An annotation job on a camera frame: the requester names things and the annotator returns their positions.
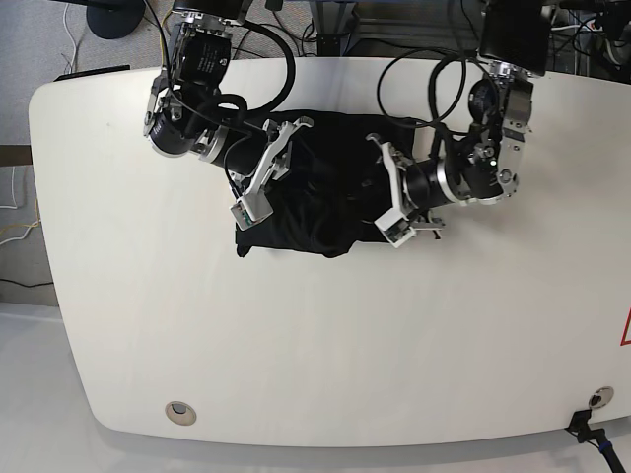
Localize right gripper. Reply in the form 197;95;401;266
216;128;269;184

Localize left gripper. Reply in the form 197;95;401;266
398;160;447;212

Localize black T-shirt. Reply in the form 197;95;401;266
235;109;415;258

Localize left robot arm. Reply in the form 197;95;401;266
379;1;551;220

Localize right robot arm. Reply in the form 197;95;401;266
143;1;296;185

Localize central aluminium column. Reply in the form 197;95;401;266
309;1;357;57

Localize blue round stand base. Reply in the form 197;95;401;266
86;0;146;39

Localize red warning sticker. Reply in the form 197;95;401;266
620;310;631;346

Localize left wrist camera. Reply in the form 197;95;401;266
375;208;417;248

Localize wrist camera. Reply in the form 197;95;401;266
230;192;273;231
375;208;417;248

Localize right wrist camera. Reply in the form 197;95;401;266
230;192;273;231

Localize table cable grommet left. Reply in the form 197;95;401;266
165;401;197;427

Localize table cable grommet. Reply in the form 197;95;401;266
589;386;614;410
165;401;197;427

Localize table cable grommet right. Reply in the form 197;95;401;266
589;386;614;410

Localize black clamp with cable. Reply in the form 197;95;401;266
565;410;626;473

